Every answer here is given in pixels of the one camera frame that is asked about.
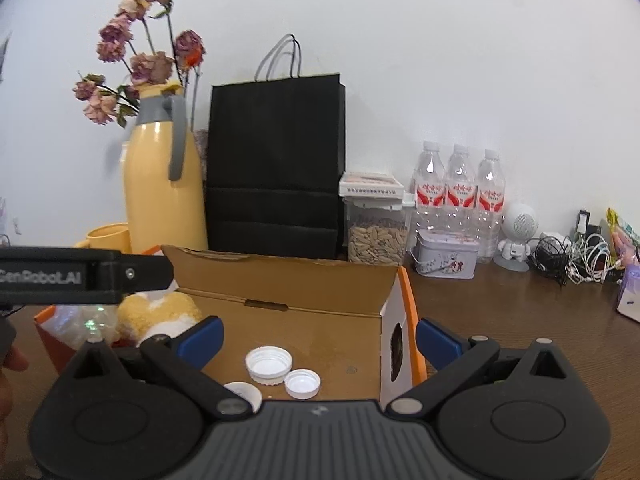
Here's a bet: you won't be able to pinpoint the clear water bottle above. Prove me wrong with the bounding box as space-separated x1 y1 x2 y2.
444 144 478 236
412 141 447 241
475 149 506 264

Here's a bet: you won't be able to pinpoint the black paper bag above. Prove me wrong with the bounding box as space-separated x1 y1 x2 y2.
206 34 347 262

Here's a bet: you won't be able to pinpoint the white printed tin box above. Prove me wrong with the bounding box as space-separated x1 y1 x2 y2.
411 229 480 279

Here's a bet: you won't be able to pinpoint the yellow thermos jug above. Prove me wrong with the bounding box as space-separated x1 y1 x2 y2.
122 82 209 256

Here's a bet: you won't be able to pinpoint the green yellow snack packets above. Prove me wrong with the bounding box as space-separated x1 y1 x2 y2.
606 207 640 261

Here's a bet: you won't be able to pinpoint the red cardboard box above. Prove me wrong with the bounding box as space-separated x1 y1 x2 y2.
34 245 428 403

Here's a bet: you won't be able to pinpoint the clear seed container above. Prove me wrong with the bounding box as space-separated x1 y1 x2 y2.
344 195 417 267

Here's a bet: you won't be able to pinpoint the black cable tangle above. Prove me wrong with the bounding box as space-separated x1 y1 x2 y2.
527 232 573 286

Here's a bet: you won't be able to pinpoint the dried pink flower bouquet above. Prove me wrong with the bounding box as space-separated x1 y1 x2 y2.
72 0 207 128

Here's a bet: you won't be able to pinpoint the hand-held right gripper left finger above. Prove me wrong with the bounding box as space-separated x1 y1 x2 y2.
67 316 253 418

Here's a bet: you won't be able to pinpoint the iridescent plastic bag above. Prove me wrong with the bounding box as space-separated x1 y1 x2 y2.
47 305 121 351

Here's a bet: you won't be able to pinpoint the person's left hand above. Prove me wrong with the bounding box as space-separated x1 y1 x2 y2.
0 344 29 453

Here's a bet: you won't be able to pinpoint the white bottle cap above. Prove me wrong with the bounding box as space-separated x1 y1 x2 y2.
222 381 263 413

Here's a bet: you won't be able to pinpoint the small white cap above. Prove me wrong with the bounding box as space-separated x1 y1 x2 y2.
284 369 321 401

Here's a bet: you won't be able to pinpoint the white cable tangle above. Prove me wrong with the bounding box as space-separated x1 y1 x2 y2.
565 232 621 285

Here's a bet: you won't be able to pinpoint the black charger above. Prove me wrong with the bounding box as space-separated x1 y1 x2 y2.
575 209 603 241

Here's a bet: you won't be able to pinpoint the yellow mug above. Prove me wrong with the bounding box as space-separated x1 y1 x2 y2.
75 223 133 253

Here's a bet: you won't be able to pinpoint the purple tissue box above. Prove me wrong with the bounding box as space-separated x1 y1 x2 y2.
616 265 640 323

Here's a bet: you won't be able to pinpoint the large white cap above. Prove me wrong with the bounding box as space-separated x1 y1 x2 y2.
245 346 293 386

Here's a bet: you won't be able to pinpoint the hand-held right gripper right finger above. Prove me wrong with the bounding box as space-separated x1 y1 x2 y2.
385 317 571 418

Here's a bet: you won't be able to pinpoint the flat white box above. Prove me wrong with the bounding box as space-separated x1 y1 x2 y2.
338 171 406 199

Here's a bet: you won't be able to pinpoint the white robot figurine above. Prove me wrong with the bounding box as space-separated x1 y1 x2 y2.
494 202 541 272

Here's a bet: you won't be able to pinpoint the yellow white plush hamster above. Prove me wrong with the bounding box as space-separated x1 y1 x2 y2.
116 292 203 348

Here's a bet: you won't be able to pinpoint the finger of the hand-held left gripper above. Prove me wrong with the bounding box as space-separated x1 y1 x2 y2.
120 254 175 293

